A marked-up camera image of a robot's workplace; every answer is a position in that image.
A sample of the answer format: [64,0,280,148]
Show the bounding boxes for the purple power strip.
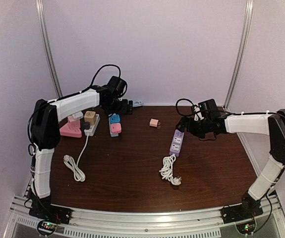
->
[169,129,184,157]

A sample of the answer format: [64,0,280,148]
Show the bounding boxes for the beige cube charger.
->
[84,111,97,125]

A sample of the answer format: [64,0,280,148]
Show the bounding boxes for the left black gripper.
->
[104,98,132,116]

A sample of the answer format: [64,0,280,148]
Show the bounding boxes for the aluminium front rail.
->
[1,192,285,238]

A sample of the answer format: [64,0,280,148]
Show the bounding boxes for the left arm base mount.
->
[29,196,72,224]

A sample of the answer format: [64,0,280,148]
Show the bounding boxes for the light blue power strip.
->
[109,114,122,137]

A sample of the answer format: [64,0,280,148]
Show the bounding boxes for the blue plug adapter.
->
[109,114,120,124]

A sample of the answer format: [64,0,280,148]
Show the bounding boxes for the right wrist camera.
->
[193,99,221,121]

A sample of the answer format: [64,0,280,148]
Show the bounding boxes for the black plug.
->
[83,122,91,130]

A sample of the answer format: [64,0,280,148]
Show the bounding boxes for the white pink plug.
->
[71,111,84,120]

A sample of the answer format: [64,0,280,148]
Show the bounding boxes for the white cable of purple strip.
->
[159,155,183,186]

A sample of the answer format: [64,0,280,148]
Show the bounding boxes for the right aluminium post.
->
[224,0,254,109]

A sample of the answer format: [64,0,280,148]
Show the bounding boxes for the pink triangular power strip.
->
[59,116,82,138]

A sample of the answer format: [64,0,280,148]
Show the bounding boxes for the pink plug adapter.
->
[110,123,122,134]

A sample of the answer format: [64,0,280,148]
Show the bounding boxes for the small pink charger plug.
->
[149,119,161,128]

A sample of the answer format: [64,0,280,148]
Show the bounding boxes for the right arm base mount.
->
[220,198,263,224]

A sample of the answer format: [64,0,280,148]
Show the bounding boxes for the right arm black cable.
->
[175,98,197,117]

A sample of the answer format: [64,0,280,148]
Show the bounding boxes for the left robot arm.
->
[28,85,133,199]

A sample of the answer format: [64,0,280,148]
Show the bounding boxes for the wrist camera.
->
[106,76,127,98]
[193,99,221,121]

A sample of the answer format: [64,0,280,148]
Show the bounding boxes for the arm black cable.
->
[27,64,121,157]
[175,98,197,117]

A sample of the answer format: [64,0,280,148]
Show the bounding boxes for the aluminium post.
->
[224,0,254,109]
[35,0,62,98]

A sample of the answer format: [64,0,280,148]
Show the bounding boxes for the left aluminium post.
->
[35,0,62,98]

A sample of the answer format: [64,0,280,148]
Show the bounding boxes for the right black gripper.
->
[176,117,211,139]

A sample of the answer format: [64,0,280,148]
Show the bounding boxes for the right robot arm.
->
[175,107,285,219]

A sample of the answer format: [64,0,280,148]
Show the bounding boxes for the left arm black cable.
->
[27,64,121,157]

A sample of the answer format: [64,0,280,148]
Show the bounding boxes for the white power strip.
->
[84,114,100,136]

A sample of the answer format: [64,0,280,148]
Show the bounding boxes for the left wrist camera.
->
[106,76,127,98]

